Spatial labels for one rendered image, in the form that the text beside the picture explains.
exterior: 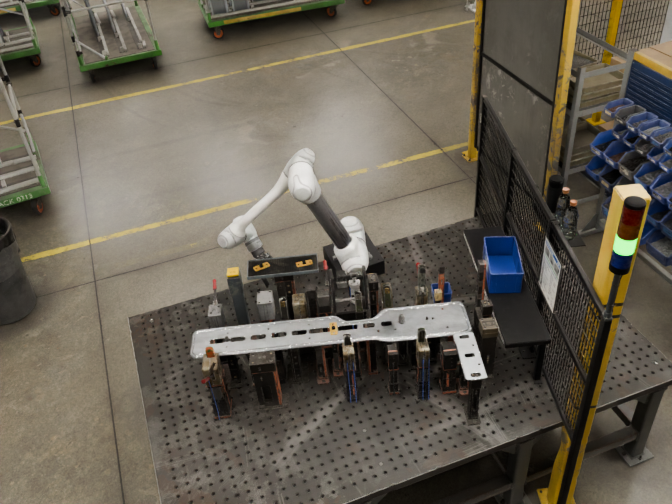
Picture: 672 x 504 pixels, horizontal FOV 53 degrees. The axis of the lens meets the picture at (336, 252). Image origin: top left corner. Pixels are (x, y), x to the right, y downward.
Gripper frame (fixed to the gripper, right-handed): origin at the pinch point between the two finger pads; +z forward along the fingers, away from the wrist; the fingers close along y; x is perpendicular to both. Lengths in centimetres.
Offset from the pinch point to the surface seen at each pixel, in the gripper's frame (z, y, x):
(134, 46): -331, 353, 309
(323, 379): 57, -35, -25
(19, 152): -223, 120, 300
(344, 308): 30, -17, -46
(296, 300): 14, -35, -36
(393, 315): 44, -15, -69
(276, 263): -7.4, -25.0, -28.3
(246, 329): 14, -53, -13
